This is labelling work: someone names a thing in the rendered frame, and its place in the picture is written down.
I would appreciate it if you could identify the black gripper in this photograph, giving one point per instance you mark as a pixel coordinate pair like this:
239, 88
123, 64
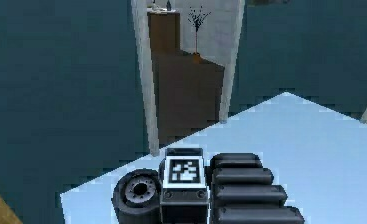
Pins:
137, 196

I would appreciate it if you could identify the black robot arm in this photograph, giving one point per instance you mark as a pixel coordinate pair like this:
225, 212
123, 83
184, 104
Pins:
237, 193

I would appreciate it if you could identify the bare twig houseplant orange pot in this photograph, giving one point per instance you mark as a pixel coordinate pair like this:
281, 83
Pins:
197, 23

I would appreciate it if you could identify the brown wooden cabinet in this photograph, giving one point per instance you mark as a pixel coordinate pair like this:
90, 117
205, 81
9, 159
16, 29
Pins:
163, 31

